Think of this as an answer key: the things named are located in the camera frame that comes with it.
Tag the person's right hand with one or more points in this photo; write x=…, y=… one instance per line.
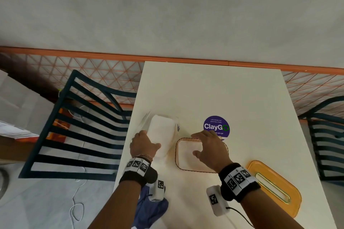
x=215, y=153

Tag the person's left hand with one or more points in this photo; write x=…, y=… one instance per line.
x=142, y=145

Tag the white tissue stack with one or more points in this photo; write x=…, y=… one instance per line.
x=164, y=129

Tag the orange ribbed plastic box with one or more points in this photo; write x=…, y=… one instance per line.
x=176, y=156

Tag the orange plastic lid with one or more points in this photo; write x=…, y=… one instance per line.
x=274, y=186

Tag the blue cloth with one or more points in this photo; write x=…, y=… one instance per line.
x=150, y=212

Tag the person's left forearm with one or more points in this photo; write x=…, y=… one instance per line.
x=115, y=207

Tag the person's right forearm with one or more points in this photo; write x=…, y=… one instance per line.
x=268, y=212

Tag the brown cardboard box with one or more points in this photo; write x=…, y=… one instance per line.
x=13, y=151

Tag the purple round sticker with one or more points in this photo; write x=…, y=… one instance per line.
x=216, y=124

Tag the black right wristband with markers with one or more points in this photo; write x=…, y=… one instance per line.
x=239, y=181

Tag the dark green slatted chair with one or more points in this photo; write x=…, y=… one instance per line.
x=328, y=129
x=53, y=135

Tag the orange mesh fence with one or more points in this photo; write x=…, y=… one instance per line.
x=80, y=54

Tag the round metal base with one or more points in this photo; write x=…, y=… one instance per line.
x=3, y=183

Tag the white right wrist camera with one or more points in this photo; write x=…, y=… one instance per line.
x=216, y=200

